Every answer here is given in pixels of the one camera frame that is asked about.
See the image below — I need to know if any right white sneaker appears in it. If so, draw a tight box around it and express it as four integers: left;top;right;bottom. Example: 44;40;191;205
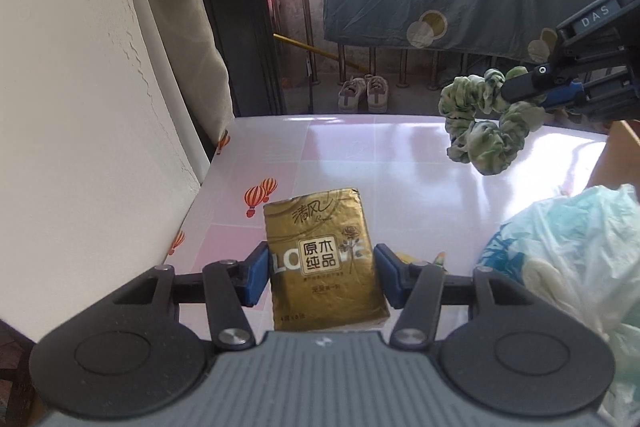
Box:
364;75;388;114

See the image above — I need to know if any gold tissue pack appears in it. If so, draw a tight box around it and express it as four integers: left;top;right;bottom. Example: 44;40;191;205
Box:
264;188;390;332

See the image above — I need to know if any white plastic bag bundle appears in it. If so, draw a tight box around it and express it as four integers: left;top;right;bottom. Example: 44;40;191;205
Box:
478;184;640;426

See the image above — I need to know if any green white scrunchie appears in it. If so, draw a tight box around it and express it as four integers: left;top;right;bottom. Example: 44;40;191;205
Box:
438;66;546;176

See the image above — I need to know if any brown cardboard box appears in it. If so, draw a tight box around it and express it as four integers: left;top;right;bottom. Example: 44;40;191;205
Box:
587;120;640;194

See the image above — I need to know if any yellow broom handle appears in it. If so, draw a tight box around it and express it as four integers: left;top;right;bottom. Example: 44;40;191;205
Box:
272;32;369;74

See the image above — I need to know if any metal balcony railing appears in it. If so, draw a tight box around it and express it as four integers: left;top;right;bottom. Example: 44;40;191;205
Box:
279;0;490;90

